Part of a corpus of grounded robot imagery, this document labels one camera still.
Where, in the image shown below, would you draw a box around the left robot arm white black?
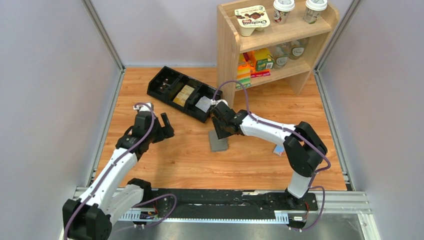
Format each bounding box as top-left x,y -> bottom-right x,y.
62,108 -> 175,240

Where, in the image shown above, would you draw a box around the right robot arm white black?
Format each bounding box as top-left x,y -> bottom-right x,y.
210,100 -> 328,199

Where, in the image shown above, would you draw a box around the grey card in tray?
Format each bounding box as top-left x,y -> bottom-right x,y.
195,96 -> 212,113

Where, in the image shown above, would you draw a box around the tan cards in tray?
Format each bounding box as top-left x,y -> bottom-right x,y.
172,85 -> 195,107

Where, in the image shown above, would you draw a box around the blue card on table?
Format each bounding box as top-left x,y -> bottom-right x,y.
273,145 -> 285,157

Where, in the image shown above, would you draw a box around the black organizer tray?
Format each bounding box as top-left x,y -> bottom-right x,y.
147,66 -> 222,123

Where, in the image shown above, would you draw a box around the colourful sticky note stack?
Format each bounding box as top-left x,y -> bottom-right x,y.
236,64 -> 251,88

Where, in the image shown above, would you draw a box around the red flat packet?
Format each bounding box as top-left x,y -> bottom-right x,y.
250,69 -> 271,78

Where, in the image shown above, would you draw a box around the orange snack bag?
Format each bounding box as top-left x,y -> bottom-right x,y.
237,53 -> 253,76

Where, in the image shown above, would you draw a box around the green yellow box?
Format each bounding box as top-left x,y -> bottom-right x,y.
247,48 -> 274,72

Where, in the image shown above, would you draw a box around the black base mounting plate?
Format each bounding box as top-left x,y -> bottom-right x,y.
142,188 -> 319,220

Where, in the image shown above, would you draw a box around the left glass jar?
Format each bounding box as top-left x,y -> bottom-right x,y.
271,43 -> 290,69

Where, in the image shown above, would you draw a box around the glass jar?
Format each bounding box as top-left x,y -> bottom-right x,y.
271,43 -> 290,69
289,38 -> 309,60

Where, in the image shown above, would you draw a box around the wooden shelf unit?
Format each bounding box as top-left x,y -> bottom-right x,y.
216,0 -> 341,109

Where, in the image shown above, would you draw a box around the right glass jar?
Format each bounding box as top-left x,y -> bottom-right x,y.
289,38 -> 309,60

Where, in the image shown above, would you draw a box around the Chobani yogurt pack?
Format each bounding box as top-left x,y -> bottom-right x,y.
234,5 -> 270,37

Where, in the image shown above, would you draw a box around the left paper coffee cup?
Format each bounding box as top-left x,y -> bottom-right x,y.
273,0 -> 295,24

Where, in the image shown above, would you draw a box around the paper coffee cup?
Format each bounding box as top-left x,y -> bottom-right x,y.
273,0 -> 295,24
303,0 -> 328,24

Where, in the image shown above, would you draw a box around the right paper coffee cup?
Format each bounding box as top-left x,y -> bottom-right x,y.
303,0 -> 328,24

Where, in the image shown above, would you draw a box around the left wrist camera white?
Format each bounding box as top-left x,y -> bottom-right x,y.
133,102 -> 154,112

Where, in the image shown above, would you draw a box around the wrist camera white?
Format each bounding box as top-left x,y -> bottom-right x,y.
133,102 -> 154,112
210,99 -> 228,106

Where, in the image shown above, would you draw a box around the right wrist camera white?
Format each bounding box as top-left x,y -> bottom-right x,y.
210,99 -> 228,106

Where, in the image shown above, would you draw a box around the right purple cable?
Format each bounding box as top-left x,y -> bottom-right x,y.
211,80 -> 332,232

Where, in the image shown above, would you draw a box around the aluminium frame rail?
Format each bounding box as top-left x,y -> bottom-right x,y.
70,187 -> 373,223

